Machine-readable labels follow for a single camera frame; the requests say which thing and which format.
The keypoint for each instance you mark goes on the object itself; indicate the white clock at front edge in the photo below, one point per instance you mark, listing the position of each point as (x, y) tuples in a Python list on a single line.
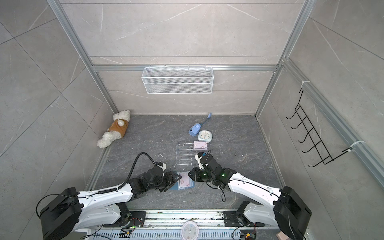
[(190, 231)]

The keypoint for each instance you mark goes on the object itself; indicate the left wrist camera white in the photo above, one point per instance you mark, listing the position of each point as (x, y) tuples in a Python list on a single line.
[(162, 166)]

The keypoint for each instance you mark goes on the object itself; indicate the clear acrylic organizer tray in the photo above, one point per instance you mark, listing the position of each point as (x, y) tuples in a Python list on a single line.
[(185, 153)]

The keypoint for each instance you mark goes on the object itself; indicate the black wire hook rack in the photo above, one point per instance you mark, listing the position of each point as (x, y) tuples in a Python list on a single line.
[(313, 136)]

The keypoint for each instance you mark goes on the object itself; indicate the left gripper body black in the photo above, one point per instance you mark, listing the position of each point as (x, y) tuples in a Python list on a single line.
[(163, 183)]

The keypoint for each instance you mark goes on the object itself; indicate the pink white credit card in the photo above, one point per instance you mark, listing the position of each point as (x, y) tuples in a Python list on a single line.
[(197, 145)]

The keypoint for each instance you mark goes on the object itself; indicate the blue leather card holder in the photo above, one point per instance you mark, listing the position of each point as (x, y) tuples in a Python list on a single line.
[(188, 188)]

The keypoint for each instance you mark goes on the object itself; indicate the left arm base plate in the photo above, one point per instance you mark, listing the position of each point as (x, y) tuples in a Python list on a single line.
[(132, 219)]

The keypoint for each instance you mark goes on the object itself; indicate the white wire mesh basket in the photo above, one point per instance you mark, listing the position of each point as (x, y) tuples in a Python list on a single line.
[(178, 80)]

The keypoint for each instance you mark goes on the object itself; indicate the white teddy bear brown vest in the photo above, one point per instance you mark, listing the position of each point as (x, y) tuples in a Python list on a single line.
[(117, 130)]

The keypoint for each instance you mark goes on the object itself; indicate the card with black stripe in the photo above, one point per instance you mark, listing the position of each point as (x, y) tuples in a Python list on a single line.
[(186, 181)]

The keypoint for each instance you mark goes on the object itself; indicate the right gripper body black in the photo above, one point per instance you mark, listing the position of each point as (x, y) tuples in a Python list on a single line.
[(207, 177)]

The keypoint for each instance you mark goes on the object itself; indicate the small white round clock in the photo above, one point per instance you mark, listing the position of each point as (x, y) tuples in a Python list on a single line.
[(205, 136)]

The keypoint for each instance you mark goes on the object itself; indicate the blue brush tool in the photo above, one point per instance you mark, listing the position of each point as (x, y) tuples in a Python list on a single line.
[(195, 129)]

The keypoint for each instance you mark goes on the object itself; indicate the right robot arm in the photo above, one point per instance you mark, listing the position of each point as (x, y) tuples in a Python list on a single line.
[(282, 208)]

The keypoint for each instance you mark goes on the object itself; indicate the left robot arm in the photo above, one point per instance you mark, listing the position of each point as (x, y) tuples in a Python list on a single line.
[(72, 210)]

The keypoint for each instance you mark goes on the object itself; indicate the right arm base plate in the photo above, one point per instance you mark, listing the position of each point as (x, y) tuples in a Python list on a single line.
[(237, 219)]

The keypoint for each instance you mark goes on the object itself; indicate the aluminium front rail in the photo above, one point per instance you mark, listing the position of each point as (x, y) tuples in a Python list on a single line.
[(209, 224)]

